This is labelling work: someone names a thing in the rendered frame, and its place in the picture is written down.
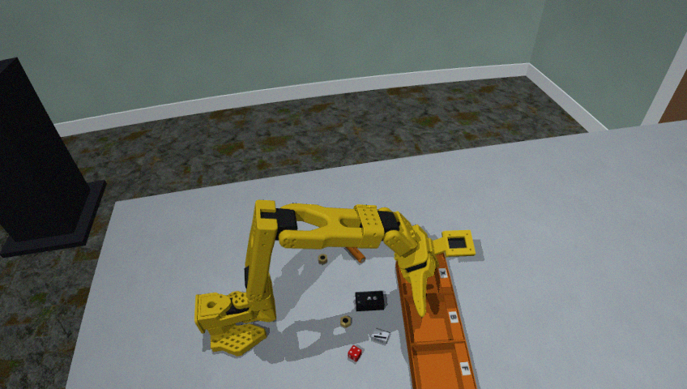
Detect dark red die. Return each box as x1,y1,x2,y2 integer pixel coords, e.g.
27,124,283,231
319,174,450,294
348,345,362,361

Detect orange battery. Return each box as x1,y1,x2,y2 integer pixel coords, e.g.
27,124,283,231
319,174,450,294
346,247,365,263

